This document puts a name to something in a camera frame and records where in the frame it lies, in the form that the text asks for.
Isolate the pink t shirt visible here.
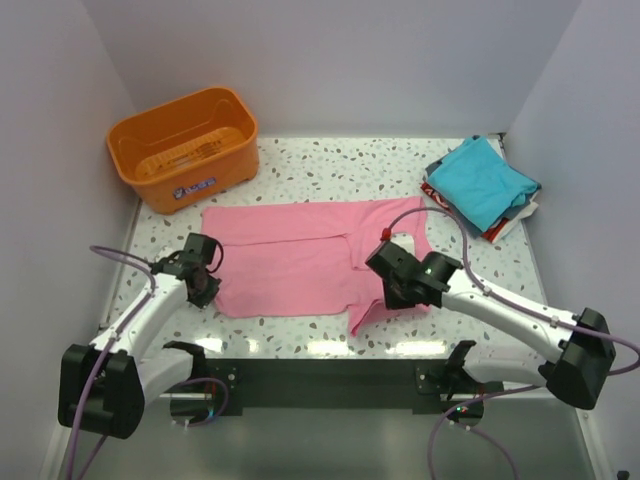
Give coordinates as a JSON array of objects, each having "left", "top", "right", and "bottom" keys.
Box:
[{"left": 201, "top": 196, "right": 431, "bottom": 335}]

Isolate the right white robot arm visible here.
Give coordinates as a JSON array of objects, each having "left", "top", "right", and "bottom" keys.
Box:
[{"left": 366, "top": 241, "right": 616, "bottom": 410}]

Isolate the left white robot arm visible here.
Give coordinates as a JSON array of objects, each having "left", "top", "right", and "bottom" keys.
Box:
[{"left": 57, "top": 233, "right": 224, "bottom": 439}]

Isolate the red printed folded t shirt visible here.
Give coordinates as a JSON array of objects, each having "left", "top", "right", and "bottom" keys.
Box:
[{"left": 421, "top": 182, "right": 508, "bottom": 244}]

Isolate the orange plastic basket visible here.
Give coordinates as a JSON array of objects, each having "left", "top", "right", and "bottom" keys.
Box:
[{"left": 106, "top": 87, "right": 259, "bottom": 215}]

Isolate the turquoise folded t shirt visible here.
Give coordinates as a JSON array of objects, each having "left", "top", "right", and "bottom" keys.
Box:
[{"left": 427, "top": 136, "right": 540, "bottom": 232}]

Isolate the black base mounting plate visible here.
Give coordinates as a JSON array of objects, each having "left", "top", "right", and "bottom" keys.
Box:
[{"left": 166, "top": 359, "right": 503, "bottom": 419}]

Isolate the white folded t shirt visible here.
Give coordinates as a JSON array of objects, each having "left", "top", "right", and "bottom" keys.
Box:
[{"left": 493, "top": 201, "right": 539, "bottom": 242}]

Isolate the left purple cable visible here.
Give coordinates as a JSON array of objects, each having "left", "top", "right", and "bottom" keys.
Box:
[{"left": 63, "top": 244, "right": 231, "bottom": 480}]

